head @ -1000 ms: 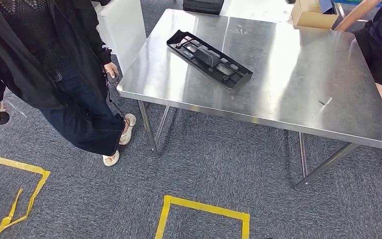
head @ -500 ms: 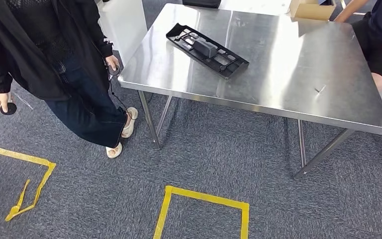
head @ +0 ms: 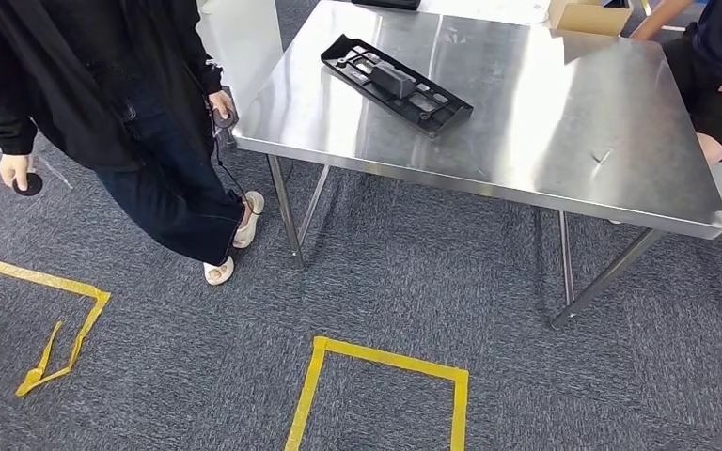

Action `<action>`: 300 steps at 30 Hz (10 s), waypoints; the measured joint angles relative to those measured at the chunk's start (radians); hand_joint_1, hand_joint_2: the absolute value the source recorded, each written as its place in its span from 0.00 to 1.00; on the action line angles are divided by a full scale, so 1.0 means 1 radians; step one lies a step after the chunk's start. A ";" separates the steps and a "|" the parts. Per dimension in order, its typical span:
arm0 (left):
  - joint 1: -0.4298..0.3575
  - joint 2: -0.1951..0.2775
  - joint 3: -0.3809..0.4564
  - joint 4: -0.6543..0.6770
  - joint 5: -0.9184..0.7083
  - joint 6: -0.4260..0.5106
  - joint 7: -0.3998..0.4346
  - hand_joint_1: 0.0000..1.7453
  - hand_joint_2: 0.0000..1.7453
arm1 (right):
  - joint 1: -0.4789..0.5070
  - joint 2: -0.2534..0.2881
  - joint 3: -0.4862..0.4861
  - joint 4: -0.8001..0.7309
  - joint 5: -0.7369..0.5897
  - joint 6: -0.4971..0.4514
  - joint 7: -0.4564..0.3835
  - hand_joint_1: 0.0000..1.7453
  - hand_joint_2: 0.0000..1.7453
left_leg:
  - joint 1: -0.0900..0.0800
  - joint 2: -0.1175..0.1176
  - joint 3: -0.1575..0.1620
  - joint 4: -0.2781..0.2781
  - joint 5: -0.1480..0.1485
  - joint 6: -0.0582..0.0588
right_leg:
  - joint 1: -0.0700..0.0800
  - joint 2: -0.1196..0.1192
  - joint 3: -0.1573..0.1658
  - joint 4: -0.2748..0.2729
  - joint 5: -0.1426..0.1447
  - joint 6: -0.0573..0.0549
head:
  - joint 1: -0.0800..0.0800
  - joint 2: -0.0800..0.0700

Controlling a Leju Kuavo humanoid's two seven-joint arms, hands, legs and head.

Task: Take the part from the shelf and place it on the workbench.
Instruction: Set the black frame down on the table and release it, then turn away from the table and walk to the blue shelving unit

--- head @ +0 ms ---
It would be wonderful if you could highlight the person's right hand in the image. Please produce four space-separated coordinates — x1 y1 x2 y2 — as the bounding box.
0 153 36 191

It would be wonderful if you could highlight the black round controller puck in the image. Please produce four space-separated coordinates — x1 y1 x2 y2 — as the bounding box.
211 108 241 133

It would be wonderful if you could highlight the black disc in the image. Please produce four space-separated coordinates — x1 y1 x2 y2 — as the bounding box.
11 172 44 198

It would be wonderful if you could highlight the long black plastic panel part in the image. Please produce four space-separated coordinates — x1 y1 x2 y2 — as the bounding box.
320 34 475 139

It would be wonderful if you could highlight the large steel workbench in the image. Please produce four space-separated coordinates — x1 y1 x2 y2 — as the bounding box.
231 0 722 331

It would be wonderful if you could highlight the white cabinet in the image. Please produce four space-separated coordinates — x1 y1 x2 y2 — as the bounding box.
196 0 284 119

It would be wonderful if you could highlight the beige sandal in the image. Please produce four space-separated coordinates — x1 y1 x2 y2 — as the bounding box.
231 190 267 250
203 255 236 288

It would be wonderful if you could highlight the cardboard box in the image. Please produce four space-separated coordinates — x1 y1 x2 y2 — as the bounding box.
547 0 635 37

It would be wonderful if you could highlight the white table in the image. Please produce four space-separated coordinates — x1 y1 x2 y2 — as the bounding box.
416 0 552 26

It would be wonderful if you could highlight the thin black cord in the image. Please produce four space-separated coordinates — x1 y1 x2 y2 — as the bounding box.
214 133 262 216

